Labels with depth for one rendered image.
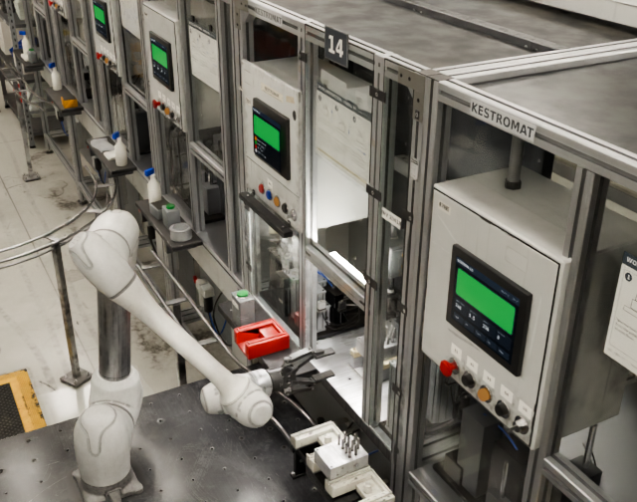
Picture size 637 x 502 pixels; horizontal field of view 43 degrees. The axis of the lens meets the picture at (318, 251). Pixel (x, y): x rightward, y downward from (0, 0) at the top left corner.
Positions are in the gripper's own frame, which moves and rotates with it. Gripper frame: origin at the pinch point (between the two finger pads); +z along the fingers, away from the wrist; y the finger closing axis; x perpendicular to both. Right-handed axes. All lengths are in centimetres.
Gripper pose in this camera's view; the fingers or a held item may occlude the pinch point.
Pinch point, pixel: (325, 364)
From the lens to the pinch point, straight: 260.2
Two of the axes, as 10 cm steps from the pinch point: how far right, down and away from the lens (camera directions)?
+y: 0.0, -8.9, -4.6
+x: -4.7, -4.1, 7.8
